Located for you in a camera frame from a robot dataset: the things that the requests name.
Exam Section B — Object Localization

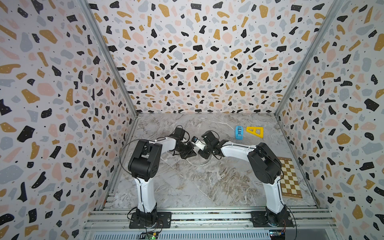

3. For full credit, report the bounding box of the aluminium rail frame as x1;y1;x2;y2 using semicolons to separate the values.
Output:
81;207;342;240

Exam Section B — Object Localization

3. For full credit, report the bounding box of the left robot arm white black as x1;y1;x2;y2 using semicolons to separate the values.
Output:
128;126;197;226

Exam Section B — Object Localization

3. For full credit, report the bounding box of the yellow triangular plastic piece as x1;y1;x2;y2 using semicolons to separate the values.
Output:
246;127;264;139

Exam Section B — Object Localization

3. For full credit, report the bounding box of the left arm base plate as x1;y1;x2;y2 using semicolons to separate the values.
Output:
129;212;172;229

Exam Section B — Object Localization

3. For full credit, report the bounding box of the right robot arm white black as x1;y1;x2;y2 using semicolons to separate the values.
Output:
192;131;287;226

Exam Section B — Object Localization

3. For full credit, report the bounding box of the wooden checkerboard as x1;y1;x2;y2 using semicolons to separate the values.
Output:
280;158;303;199

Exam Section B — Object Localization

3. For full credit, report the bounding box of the white vent grille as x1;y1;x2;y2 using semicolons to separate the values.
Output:
92;230;271;240

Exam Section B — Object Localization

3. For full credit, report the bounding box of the blue tape dispenser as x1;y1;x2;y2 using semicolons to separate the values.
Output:
235;126;244;140

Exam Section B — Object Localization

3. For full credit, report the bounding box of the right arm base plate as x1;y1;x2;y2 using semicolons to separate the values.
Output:
251;211;296;228

